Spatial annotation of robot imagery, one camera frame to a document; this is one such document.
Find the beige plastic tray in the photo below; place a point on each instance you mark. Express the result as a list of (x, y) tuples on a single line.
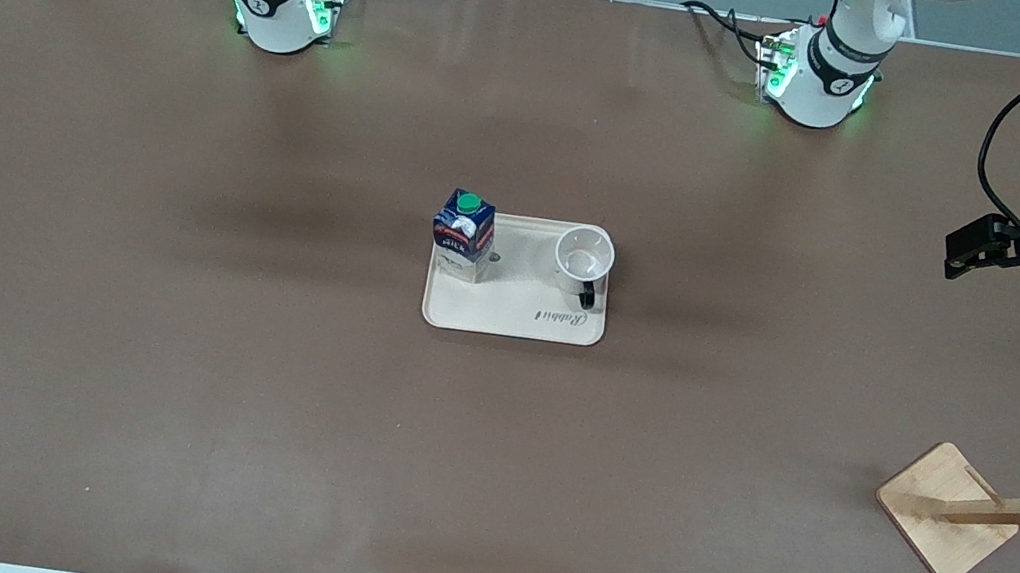
[(516, 313)]

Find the wooden cup rack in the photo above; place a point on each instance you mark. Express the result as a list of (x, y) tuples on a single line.
[(941, 513)]

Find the blue milk carton green cap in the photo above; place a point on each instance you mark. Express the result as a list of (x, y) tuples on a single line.
[(465, 237)]

